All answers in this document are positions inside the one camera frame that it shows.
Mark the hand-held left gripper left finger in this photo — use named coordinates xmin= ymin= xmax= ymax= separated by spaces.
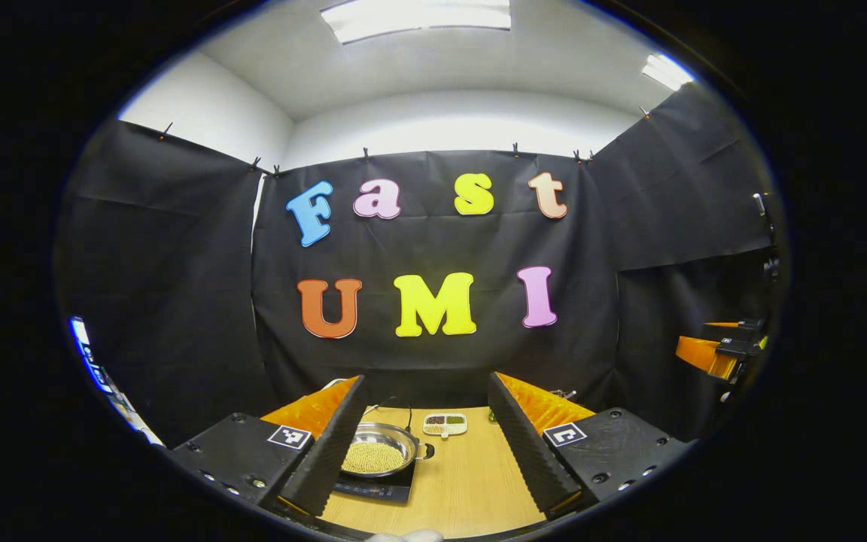
xmin=165 ymin=374 xmax=367 ymax=519

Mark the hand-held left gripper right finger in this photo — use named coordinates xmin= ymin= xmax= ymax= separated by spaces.
xmin=487 ymin=370 xmax=695 ymax=521

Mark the large soybean heap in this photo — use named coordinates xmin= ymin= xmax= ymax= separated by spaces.
xmin=343 ymin=441 xmax=406 ymax=475

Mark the black induction cooktop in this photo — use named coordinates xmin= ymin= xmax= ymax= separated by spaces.
xmin=332 ymin=459 xmax=415 ymax=504

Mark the stainless steel pot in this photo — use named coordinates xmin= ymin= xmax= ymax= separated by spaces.
xmin=342 ymin=422 xmax=434 ymax=479

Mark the white divided dish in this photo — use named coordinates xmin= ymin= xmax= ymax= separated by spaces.
xmin=423 ymin=413 xmax=469 ymax=438

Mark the dark metal stand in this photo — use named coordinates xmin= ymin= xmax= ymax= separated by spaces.
xmin=752 ymin=192 xmax=782 ymax=279

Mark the black backdrop cloth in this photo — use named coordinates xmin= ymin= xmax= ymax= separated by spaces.
xmin=53 ymin=81 xmax=780 ymax=445

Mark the small ceiling light panel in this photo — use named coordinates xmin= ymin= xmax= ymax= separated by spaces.
xmin=640 ymin=53 xmax=695 ymax=93

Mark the lit computer screen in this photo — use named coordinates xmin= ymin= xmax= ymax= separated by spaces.
xmin=68 ymin=316 xmax=114 ymax=396

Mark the row of black clips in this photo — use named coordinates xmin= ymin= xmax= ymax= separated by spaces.
xmin=159 ymin=105 xmax=653 ymax=175

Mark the large ceiling light panel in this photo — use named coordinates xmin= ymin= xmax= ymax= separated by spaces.
xmin=319 ymin=0 xmax=513 ymax=44

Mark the black power cable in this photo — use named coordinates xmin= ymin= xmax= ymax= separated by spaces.
xmin=362 ymin=397 xmax=413 ymax=434

